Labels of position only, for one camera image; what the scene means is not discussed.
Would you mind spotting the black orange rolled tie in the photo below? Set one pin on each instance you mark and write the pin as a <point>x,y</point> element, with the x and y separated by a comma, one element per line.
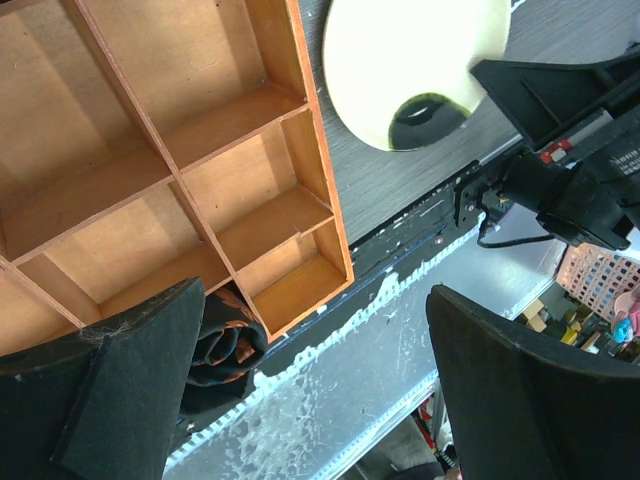
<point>231,343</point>

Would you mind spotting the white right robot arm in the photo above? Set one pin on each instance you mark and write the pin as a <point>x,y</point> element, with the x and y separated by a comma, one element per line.
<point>508,175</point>

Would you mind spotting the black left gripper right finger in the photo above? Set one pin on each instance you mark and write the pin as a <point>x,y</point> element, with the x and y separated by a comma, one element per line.
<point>523,405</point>

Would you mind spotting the cream plate with flower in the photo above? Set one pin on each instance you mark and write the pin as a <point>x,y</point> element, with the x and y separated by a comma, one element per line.
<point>398,73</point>

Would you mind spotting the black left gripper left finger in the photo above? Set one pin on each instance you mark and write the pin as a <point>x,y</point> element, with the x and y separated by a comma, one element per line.
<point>101,403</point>

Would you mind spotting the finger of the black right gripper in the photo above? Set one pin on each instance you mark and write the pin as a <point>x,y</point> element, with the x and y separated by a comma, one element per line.
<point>544,102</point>

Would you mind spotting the pink perforated storage basket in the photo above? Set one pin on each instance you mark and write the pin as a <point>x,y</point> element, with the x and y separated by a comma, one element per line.
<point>596,277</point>

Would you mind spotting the orange wooden compartment tray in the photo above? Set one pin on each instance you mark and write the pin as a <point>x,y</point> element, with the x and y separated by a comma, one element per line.
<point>145,142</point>

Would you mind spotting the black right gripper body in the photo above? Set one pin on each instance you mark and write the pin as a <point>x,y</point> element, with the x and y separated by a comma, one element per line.
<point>591,165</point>

